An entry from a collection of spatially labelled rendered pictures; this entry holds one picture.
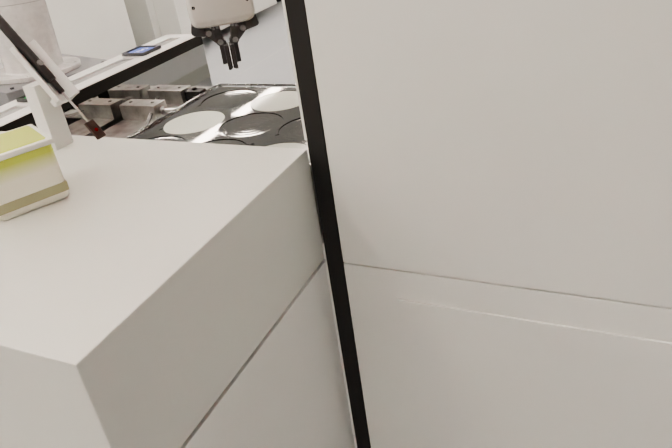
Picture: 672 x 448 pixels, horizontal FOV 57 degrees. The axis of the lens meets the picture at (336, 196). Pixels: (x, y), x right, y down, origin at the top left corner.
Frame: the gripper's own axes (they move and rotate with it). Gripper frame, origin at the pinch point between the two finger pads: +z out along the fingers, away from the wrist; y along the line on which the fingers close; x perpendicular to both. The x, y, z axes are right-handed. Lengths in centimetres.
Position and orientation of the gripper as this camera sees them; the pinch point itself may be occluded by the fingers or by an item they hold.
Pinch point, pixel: (230, 55)
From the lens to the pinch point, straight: 104.4
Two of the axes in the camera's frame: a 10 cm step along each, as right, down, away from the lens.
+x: 2.1, 4.3, -8.8
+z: 1.3, 8.8, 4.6
